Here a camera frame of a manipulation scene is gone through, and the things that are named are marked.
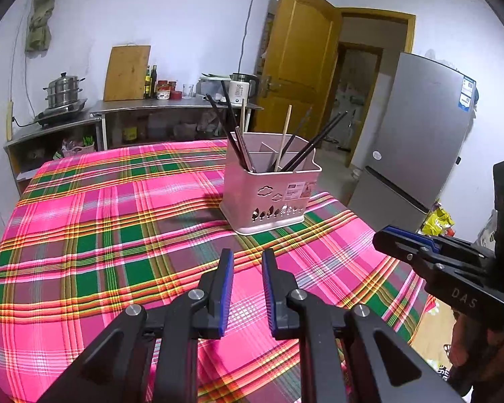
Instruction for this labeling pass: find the black tabletop stove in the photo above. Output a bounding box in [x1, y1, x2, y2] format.
[34, 98, 89, 129]

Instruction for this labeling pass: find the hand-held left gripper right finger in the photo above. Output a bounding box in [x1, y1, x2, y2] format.
[261, 249, 465, 403]

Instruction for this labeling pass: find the low steel counter shelf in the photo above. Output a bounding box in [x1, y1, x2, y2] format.
[3, 115, 106, 194]

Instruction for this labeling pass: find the white electric kettle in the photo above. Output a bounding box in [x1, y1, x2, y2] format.
[229, 73, 261, 106]

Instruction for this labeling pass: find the grey plastic storage container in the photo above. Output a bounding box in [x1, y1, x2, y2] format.
[196, 75, 232, 98]

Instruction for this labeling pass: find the yellow snack bag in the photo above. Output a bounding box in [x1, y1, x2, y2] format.
[421, 207, 455, 236]

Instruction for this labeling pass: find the person's right hand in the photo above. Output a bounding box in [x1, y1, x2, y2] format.
[447, 313, 504, 395]

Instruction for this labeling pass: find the grey wall cable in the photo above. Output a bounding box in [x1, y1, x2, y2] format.
[236, 0, 263, 75]

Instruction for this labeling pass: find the hanging green cloth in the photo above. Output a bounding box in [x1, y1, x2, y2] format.
[25, 0, 66, 53]

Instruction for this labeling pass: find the yellow wooden door frame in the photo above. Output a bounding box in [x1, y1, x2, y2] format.
[335, 7, 416, 165]

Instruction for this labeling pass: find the pink green plaid tablecloth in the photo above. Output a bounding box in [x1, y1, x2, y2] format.
[0, 139, 435, 403]

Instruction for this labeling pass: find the wooden cutting board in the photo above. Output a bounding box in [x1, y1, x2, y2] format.
[103, 44, 152, 102]

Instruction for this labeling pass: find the tall steel kitchen table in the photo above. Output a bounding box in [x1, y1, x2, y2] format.
[90, 94, 264, 152]

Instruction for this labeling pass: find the steel steamer pot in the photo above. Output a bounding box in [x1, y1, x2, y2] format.
[43, 72, 86, 108]

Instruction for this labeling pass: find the pink woven basket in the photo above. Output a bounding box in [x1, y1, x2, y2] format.
[62, 136, 96, 157]

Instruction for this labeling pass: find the yellow wooden door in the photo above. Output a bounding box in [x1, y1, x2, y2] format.
[252, 0, 343, 139]

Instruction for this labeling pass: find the silver refrigerator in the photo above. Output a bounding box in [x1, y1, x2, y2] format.
[348, 51, 477, 231]

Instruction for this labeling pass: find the bunch of black chopsticks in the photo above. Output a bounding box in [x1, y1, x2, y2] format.
[205, 80, 349, 174]

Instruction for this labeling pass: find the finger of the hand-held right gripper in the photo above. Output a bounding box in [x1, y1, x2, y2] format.
[372, 232, 446, 276]
[381, 225, 495, 262]

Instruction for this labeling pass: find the pink plastic utensil holder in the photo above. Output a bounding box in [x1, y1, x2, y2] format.
[218, 131, 323, 236]

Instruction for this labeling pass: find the thin dark wall cable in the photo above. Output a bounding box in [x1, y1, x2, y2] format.
[9, 4, 36, 129]

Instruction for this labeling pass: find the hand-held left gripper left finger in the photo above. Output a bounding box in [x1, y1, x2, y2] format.
[38, 249, 235, 403]

